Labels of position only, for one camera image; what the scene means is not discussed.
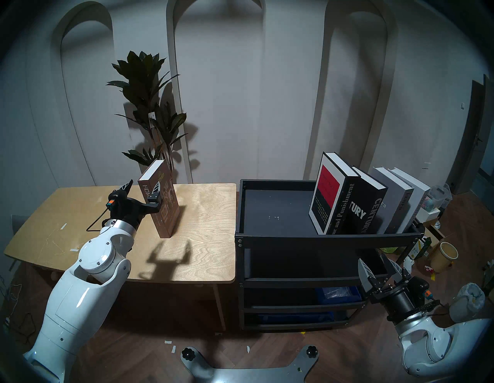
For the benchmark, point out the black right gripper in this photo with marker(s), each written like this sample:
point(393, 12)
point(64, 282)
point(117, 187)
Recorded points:
point(401, 299)

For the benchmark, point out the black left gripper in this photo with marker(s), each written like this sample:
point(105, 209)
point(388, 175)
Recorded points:
point(127, 210)

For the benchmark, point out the brown Homes book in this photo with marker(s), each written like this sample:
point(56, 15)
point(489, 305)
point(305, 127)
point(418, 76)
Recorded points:
point(168, 216)

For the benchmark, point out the black Century book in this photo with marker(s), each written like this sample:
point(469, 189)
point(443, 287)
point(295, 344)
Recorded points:
point(366, 204)

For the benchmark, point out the grey ianra book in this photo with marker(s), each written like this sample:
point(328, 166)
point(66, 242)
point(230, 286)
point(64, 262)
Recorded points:
point(397, 200)

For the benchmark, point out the white Design Hotels Yearbook book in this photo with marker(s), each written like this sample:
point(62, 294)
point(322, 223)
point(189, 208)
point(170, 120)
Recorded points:
point(418, 193)

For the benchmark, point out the black Crime and Punishment book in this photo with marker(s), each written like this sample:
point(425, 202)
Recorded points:
point(328, 193)

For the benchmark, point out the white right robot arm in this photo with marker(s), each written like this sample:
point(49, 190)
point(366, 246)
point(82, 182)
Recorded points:
point(436, 343)

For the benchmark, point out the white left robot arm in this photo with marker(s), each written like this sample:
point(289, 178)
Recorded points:
point(85, 293)

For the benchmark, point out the black metal shelf cart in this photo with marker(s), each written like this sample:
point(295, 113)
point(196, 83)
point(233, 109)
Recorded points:
point(278, 216)

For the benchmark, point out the pale green basin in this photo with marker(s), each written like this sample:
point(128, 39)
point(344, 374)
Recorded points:
point(389, 250)

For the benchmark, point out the white plastic bottle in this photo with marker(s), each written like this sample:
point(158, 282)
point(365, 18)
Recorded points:
point(408, 264)

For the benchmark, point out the blue bin with plastic bag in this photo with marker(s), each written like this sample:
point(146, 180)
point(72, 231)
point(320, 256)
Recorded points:
point(339, 293)

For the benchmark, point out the green white carton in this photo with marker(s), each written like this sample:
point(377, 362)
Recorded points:
point(420, 247)

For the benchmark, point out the brown cardboard box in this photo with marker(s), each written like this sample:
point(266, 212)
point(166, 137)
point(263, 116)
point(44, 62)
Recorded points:
point(434, 235)

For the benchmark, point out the light wooden table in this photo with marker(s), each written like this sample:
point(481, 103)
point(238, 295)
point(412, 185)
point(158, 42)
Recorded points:
point(193, 247)

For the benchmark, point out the white trash bag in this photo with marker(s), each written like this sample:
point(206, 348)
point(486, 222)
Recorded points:
point(467, 303)

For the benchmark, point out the clear plastic storage box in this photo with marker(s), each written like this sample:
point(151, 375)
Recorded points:
point(440, 197)

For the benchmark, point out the dark blue flat bin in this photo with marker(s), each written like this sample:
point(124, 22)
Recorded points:
point(293, 318)

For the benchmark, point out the black star knob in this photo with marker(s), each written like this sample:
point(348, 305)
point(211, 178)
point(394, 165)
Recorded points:
point(311, 351)
point(187, 353)

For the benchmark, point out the tall green leafy plant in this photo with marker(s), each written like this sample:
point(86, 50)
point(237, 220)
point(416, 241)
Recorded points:
point(141, 85)

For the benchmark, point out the dark brown door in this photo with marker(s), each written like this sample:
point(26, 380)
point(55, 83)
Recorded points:
point(469, 135)

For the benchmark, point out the grey metal robot base plate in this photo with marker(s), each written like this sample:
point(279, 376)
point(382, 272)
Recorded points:
point(247, 374)

